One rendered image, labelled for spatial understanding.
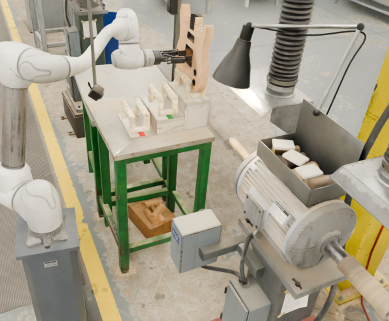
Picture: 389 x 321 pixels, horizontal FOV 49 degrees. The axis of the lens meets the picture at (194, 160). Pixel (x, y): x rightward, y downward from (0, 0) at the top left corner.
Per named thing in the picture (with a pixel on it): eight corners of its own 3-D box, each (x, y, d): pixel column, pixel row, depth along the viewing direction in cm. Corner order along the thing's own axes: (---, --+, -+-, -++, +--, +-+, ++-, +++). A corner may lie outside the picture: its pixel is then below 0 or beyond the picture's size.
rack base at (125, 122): (157, 135, 232) (157, 133, 231) (130, 139, 226) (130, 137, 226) (141, 111, 252) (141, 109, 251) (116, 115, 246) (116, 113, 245)
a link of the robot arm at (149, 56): (144, 70, 217) (155, 69, 219) (144, 53, 212) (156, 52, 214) (139, 63, 224) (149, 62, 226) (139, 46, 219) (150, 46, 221)
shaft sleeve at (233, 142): (255, 171, 161) (261, 164, 161) (250, 167, 159) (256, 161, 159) (232, 145, 174) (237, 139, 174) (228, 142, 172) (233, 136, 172)
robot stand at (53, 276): (38, 346, 227) (14, 257, 186) (37, 302, 248) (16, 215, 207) (90, 334, 235) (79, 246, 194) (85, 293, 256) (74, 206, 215)
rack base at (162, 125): (184, 130, 238) (185, 116, 233) (156, 135, 232) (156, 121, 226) (166, 107, 258) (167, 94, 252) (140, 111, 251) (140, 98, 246)
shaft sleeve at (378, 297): (388, 320, 114) (403, 306, 112) (380, 318, 110) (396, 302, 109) (342, 271, 127) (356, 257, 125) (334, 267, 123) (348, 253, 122)
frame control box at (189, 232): (245, 295, 159) (256, 248, 144) (193, 314, 151) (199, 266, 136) (215, 249, 176) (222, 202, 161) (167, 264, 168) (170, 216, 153)
